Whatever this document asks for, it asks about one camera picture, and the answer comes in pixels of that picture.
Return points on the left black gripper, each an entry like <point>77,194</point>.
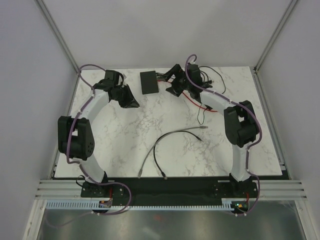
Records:
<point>130,102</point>

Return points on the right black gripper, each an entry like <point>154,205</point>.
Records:
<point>178,72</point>

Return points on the black network switch box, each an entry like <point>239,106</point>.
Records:
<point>149,82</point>

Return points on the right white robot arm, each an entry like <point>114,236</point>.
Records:
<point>240,123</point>

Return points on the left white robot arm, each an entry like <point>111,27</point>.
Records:
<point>75,136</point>

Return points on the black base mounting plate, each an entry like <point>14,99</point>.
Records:
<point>174,190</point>

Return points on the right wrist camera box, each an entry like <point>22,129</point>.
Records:
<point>194,74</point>

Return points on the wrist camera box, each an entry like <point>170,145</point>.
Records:
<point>194,74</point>
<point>114,77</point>

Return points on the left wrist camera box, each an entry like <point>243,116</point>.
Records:
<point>114,77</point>

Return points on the left aluminium frame post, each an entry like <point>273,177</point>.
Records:
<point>57,33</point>

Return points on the aluminium frame post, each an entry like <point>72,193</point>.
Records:
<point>57,33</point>
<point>275,35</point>

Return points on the right aluminium frame post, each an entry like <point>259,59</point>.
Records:
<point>275,35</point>

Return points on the white slotted cable duct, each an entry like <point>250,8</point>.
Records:
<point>68,204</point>

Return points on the aluminium front rail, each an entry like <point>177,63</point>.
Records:
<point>269,190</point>

